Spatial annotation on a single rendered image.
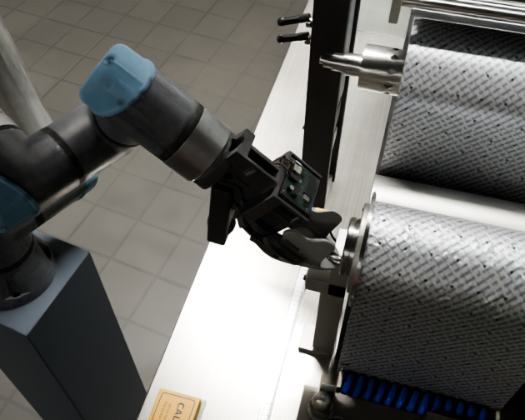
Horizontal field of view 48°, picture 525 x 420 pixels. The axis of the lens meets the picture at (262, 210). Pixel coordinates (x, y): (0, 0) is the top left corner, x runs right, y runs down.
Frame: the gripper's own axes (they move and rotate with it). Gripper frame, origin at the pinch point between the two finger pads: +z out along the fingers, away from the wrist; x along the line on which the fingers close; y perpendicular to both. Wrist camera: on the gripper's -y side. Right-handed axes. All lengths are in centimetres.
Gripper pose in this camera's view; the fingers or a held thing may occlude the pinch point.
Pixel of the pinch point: (324, 257)
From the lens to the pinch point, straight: 75.4
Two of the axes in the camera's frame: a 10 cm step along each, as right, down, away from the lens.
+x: 2.7, -7.5, 6.0
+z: 7.4, 5.6, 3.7
